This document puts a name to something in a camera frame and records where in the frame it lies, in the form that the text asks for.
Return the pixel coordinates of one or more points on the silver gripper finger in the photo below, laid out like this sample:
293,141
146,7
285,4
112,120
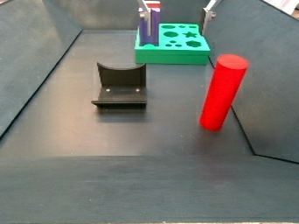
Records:
145,14
208,14

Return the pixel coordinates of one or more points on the red cylinder peg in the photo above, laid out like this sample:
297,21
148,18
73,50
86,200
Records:
228,73

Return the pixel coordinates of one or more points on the green shape sorter board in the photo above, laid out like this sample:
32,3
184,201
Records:
181,46

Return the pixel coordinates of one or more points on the purple striped block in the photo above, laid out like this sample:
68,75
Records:
149,38

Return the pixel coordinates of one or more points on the black curved cradle stand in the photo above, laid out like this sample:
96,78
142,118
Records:
121,86

